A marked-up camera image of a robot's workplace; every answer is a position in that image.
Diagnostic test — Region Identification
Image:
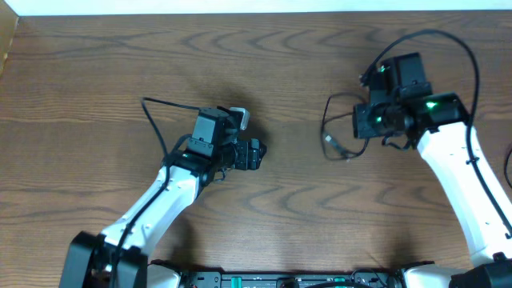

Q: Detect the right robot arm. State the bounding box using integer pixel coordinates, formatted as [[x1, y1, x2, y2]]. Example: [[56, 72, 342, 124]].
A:
[[353, 53, 511, 287]]

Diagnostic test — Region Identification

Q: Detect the left camera black cable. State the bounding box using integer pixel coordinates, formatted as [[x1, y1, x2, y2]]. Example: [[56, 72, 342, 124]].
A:
[[107, 96, 201, 288]]

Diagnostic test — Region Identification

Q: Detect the black usb cable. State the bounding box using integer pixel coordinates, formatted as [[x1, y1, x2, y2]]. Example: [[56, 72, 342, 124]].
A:
[[318, 92, 371, 162]]

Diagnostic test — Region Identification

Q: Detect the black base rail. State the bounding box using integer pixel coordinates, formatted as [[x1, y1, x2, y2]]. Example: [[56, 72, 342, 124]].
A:
[[147, 262, 457, 288]]

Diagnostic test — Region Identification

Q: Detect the right camera black cable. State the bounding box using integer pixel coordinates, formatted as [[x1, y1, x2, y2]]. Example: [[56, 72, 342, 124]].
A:
[[362, 28, 512, 239]]

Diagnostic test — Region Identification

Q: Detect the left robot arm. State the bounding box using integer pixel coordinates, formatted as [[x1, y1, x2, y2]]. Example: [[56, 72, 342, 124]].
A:
[[59, 106, 266, 287]]

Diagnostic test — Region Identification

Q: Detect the camera black cable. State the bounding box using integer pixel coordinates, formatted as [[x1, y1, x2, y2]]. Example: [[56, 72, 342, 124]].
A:
[[362, 28, 512, 239], [107, 96, 201, 288]]

